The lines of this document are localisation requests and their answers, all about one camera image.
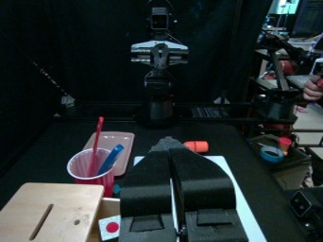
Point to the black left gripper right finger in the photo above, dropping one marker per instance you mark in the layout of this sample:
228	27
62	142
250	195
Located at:
202	186

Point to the white sushi piece red dot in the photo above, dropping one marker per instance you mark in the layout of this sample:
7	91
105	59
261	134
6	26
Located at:
111	227

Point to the wooden block with slot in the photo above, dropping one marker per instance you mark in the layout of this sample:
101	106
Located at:
51	211

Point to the blue plastic knife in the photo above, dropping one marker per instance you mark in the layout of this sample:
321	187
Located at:
111	159

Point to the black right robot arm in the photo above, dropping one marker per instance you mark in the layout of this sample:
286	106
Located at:
158	100

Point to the red round object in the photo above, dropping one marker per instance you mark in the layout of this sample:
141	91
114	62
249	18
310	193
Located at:
286	66

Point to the red plastic stick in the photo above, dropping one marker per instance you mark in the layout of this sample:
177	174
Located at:
97	141

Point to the small orange cup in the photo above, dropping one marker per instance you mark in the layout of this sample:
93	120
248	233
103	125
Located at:
285	143

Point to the blue tape roll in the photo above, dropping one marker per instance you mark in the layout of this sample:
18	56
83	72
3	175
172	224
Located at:
272	153

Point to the dark computer monitor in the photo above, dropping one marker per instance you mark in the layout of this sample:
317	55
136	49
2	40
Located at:
309	15

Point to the pink rectangular tray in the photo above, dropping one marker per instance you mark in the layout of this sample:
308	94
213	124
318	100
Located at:
118	141

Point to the person's hand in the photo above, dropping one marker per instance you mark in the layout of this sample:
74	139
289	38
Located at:
312	91

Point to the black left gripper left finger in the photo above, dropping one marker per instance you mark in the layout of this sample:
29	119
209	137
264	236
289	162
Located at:
145	186

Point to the small teal toy piece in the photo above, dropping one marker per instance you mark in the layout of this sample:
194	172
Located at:
117	189

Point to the red plastic cup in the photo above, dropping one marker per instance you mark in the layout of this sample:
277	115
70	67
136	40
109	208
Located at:
90	184

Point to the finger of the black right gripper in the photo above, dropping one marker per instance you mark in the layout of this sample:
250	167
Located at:
165	56
157	56

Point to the orange toy cylinder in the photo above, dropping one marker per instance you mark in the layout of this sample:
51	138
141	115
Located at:
198	146

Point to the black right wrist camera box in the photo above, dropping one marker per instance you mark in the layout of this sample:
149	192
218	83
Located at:
160	19

